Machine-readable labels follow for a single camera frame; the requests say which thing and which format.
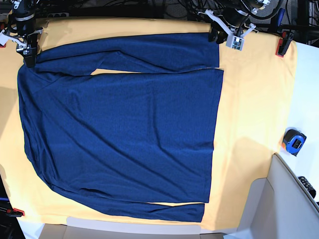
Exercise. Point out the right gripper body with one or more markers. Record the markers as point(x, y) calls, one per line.
point(18, 30)

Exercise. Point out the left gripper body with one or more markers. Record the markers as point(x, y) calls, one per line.
point(230, 21)

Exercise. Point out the blue long-sleeve T-shirt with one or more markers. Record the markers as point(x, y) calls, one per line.
point(125, 125)

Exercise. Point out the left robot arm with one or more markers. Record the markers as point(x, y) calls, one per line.
point(252, 7)

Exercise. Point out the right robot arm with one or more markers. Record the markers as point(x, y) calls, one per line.
point(23, 8)

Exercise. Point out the red clamp top left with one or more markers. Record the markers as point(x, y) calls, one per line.
point(2, 26)

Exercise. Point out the red clamp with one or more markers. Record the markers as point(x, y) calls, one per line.
point(284, 42)
point(15, 213)
point(2, 26)

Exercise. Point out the red clamp top right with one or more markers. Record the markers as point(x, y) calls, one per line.
point(284, 42)

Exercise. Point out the blue black tape measure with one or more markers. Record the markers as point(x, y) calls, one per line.
point(293, 141)

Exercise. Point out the red clamp bottom left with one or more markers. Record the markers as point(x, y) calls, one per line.
point(15, 213)

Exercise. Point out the black perforated object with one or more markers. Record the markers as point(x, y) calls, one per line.
point(308, 186)

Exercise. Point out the white cardboard box bottom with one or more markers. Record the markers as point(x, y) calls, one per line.
point(92, 229)

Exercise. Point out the white cardboard box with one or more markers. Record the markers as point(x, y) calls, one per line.
point(279, 207)
point(92, 229)

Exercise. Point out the white cardboard box right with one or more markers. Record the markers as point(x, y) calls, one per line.
point(279, 207)

